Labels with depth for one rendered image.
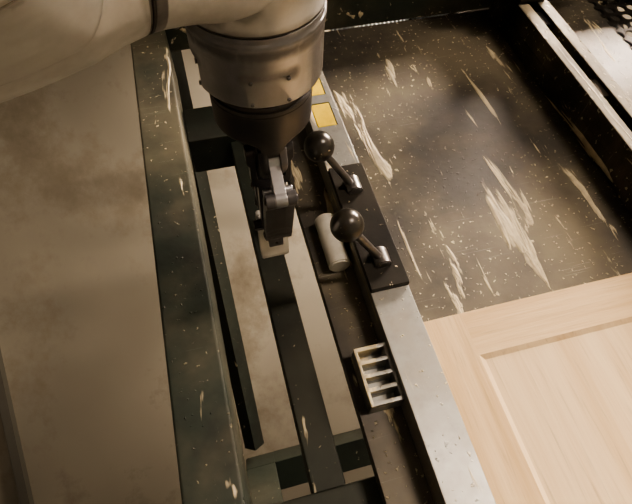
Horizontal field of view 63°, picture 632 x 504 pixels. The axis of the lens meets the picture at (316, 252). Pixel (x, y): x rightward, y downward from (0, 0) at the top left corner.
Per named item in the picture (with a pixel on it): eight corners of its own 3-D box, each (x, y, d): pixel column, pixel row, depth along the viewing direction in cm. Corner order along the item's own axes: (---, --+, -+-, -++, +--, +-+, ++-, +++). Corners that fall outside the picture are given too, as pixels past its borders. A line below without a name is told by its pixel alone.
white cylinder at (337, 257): (313, 226, 73) (328, 274, 69) (314, 214, 70) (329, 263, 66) (334, 222, 73) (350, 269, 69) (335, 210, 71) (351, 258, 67)
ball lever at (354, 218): (375, 280, 65) (329, 240, 54) (366, 255, 67) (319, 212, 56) (402, 267, 64) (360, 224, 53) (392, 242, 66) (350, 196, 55)
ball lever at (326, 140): (348, 206, 71) (302, 157, 60) (340, 186, 73) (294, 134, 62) (372, 193, 70) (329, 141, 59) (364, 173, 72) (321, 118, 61)
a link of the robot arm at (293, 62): (187, 51, 28) (205, 130, 33) (345, 29, 30) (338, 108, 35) (170, -37, 33) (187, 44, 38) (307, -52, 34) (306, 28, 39)
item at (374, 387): (368, 414, 59) (371, 407, 56) (350, 358, 63) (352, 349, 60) (400, 406, 60) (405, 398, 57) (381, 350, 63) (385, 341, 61)
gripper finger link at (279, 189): (281, 118, 39) (297, 168, 36) (283, 165, 44) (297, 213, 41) (250, 123, 39) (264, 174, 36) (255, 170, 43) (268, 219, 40)
